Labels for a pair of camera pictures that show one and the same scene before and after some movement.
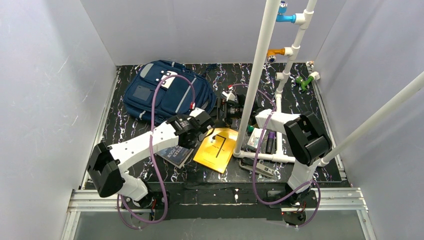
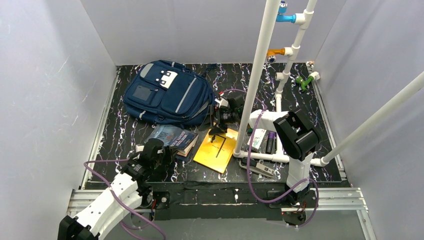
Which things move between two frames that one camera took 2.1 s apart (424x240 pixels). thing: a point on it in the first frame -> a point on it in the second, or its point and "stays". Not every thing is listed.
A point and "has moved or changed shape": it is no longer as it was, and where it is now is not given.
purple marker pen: (270, 142) stays
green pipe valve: (304, 83) stays
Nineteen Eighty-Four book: (176, 156) has moved or changed shape
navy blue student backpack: (161, 90) stays
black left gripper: (205, 120) -> (167, 152)
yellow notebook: (216, 148) stays
